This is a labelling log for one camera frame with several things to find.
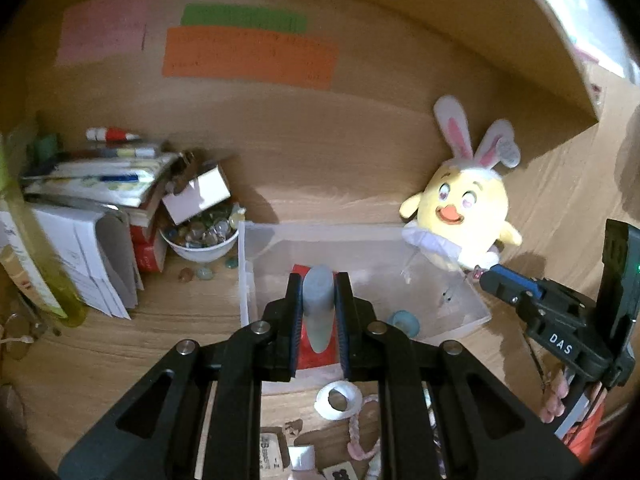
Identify grey cylinder stick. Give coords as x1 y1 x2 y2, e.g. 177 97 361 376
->
302 266 335 356

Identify blue round disc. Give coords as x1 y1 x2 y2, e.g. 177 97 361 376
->
389 311 423 343

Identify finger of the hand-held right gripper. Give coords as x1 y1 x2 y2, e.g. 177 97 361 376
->
490 265 547 298
479 271 531 311

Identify pink braided rope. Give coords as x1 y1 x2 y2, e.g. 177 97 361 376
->
347 392 383 461

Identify clear plastic box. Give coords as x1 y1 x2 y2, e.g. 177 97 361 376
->
237 220 492 396

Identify white printed packet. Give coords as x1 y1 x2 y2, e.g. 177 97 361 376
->
0 210 51 307

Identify orange paper note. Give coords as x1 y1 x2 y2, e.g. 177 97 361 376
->
162 26 338 92

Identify thin black cable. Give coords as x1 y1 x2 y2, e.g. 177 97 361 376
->
522 330 548 393

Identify red packet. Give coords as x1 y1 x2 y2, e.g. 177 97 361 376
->
291 263 343 371

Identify white folded papers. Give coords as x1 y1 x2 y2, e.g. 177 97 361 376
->
30 204 144 320

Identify white bowl of marbles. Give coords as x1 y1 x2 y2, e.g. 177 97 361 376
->
160 204 241 264

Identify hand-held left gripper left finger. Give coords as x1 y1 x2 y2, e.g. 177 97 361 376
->
57 272 304 480

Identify yellow green bottle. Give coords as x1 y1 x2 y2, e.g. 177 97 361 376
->
0 130 88 328

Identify round wire eyeglasses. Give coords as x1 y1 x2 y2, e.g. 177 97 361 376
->
0 310 63 361

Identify yellow chick plush toy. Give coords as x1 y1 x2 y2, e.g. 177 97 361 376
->
399 95 523 273

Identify person's right hand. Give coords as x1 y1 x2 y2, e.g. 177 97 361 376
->
540 372 571 423

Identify teal small box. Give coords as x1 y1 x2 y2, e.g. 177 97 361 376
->
35 132 59 162

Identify white small cardboard box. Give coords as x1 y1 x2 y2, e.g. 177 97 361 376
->
161 164 232 226

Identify red and white marker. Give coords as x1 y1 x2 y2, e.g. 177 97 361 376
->
85 127 143 143

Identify green paper note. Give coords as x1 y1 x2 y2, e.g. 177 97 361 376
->
180 4 307 33

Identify white small card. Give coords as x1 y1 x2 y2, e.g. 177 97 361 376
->
287 445 317 472

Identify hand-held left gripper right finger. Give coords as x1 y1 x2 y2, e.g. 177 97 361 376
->
336 272 585 480

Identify pink paper note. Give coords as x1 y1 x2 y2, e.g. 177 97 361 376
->
56 0 155 65

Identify white tape roll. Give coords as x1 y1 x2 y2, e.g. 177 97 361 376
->
315 381 362 422

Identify orange red clothing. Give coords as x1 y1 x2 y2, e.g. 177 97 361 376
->
562 390 610 465

